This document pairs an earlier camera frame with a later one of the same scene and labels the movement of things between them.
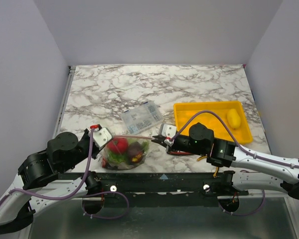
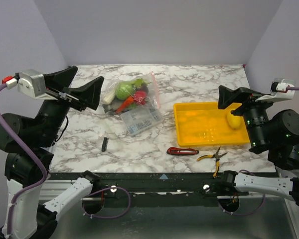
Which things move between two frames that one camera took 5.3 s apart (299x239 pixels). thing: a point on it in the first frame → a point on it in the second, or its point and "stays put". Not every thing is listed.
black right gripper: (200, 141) → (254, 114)
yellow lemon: (233, 119) stays put
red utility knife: (178, 153) stays put
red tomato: (118, 145) → (139, 96)
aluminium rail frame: (258, 216) stays put
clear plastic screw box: (141, 117) stays put
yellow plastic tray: (184, 109) stays put
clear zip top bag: (125, 152) → (136, 94)
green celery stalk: (115, 158) → (110, 97)
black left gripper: (87, 134) → (90, 94)
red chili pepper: (103, 163) → (126, 103)
